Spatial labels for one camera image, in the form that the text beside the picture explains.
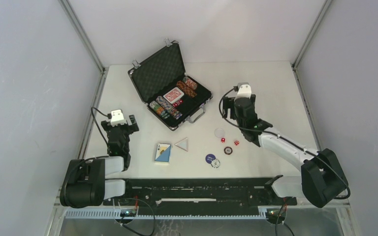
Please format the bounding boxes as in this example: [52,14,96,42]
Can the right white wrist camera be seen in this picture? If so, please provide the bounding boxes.
[234,82,252,100]

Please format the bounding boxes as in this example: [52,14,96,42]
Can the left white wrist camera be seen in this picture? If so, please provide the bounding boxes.
[110,109,127,126]

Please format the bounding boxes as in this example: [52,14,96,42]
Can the red playing card deck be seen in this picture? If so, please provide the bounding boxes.
[163,87,185,104]

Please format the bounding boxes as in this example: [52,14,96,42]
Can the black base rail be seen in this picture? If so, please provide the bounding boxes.
[103,177,297,216]

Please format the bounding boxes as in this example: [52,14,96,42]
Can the blue white card box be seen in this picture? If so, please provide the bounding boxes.
[154,143,172,164]

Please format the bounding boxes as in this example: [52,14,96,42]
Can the red green chip stack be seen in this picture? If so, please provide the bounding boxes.
[182,76,198,90]

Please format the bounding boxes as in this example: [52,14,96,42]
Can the white grey poker chip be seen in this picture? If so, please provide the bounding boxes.
[211,159,221,169]

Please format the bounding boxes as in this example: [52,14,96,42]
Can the blue small blind button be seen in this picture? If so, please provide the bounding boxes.
[205,153,216,164]

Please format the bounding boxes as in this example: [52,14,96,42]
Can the brown orange chip stack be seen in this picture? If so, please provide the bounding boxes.
[176,81,197,98]

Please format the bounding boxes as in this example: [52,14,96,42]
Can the white cable duct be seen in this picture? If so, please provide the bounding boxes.
[64,208,268,220]

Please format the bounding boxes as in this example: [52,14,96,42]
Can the brown poker chip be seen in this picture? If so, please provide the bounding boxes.
[224,147,233,155]

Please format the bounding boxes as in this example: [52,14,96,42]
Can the right black camera cable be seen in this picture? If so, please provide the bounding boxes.
[218,87,351,200]

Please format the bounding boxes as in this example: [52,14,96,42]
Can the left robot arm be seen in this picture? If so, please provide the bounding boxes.
[60,115,139,208]

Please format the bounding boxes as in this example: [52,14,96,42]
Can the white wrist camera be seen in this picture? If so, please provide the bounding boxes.
[110,109,127,126]
[234,82,252,100]

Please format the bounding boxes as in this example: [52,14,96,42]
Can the clear round dealer button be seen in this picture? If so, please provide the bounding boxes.
[214,128,225,139]

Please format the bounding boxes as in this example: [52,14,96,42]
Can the black aluminium poker case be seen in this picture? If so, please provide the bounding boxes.
[128,39,213,131]

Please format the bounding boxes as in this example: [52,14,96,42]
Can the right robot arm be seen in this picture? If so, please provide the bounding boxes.
[219,94,351,208]

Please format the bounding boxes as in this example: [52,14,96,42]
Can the blue grey chip stack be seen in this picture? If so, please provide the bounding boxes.
[156,96,182,119]

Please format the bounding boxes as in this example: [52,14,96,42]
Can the red dice in case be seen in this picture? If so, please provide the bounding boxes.
[172,99,183,107]

